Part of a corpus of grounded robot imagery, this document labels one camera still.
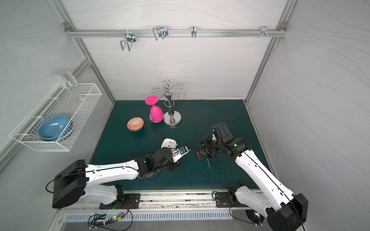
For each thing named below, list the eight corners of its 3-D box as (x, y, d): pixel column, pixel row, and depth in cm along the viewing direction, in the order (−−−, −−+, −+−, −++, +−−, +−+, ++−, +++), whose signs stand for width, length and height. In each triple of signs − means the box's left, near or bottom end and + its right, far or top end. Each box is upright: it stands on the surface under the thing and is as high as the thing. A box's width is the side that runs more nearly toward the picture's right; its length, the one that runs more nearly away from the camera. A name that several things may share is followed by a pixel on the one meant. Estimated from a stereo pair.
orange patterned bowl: (126, 131, 101) (125, 129, 99) (130, 119, 108) (129, 117, 106) (142, 131, 101) (141, 129, 99) (145, 119, 108) (144, 117, 106)
